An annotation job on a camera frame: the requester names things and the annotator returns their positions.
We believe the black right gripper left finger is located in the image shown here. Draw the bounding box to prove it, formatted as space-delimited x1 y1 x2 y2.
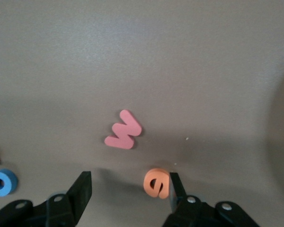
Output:
0 171 92 227

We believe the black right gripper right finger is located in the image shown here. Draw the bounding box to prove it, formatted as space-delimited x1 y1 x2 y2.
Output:
162 172 261 227

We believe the orange foam letter e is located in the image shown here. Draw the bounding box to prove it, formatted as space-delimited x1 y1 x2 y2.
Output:
143 168 172 199

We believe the pink foam letter w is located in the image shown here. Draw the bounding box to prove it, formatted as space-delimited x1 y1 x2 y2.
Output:
104 109 142 150

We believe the blue foam letter o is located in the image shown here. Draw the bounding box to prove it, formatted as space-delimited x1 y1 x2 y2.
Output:
0 168 19 197

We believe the brown table cover sheet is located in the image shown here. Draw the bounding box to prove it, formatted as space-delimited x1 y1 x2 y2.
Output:
0 0 284 227

